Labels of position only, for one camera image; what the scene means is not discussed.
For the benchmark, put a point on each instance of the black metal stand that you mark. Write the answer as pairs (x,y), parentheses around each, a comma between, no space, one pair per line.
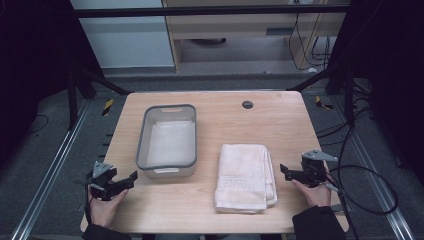
(71,100)
(348,96)

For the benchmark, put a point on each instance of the light wooden desk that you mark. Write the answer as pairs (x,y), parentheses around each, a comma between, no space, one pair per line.
(233,25)

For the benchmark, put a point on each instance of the person's right hand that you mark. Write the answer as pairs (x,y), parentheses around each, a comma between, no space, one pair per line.
(315,195)

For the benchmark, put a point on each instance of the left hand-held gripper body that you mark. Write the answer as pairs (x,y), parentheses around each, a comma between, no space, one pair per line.
(101,175)

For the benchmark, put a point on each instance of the pink folded towel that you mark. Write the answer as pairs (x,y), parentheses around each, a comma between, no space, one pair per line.
(243,176)

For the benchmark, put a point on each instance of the dark curtain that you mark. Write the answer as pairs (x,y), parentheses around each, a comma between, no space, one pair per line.
(33,66)
(386,66)

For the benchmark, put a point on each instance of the black horizontal frame bar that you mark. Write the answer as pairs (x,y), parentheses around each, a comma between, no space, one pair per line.
(200,11)

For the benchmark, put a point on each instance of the aluminium floor rail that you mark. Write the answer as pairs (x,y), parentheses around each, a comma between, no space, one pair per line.
(376,176)
(53,166)

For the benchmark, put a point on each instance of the white cabinet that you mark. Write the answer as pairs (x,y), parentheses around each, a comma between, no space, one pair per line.
(126,40)

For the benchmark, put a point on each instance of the person's left hand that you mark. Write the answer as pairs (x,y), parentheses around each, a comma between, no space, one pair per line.
(105,211)

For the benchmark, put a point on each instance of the yellow black tape marker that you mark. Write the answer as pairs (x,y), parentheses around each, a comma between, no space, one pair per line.
(107,106)
(321,103)

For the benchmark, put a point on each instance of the grey-rimmed clear plastic basin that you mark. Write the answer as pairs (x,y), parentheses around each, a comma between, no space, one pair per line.
(143,146)

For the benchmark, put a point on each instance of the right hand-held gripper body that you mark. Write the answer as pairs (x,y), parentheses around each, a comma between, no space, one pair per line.
(315,170)

